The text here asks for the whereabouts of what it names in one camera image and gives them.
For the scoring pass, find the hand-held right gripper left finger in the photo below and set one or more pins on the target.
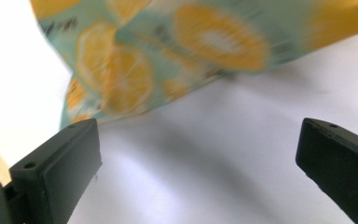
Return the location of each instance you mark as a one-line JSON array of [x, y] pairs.
[[59, 168]]

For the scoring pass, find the lemon print fabric bag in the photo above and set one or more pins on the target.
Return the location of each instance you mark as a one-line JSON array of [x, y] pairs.
[[167, 46]]

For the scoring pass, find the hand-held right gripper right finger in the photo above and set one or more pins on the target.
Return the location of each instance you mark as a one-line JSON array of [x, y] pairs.
[[341, 161]]

